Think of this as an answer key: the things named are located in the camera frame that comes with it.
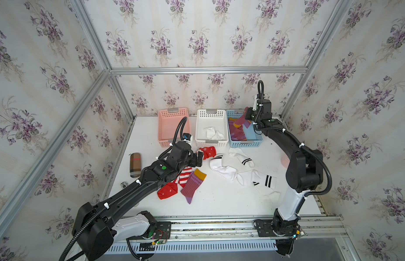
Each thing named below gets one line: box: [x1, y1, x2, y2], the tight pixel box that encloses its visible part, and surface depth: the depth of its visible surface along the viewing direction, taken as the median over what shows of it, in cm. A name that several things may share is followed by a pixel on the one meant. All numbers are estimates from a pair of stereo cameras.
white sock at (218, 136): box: [211, 130, 225, 141], surface depth 109 cm
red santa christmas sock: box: [199, 146, 217, 160], surface depth 102 cm
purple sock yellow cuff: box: [180, 168, 207, 205], surface depth 88 cm
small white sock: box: [203, 126, 217, 140], surface depth 109 cm
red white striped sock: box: [174, 166, 193, 189], surface depth 90 cm
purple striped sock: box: [228, 117, 244, 142], surface depth 106 cm
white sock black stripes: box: [236, 169, 281, 203], surface depth 90 cm
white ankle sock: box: [209, 154, 238, 181], surface depth 95 cm
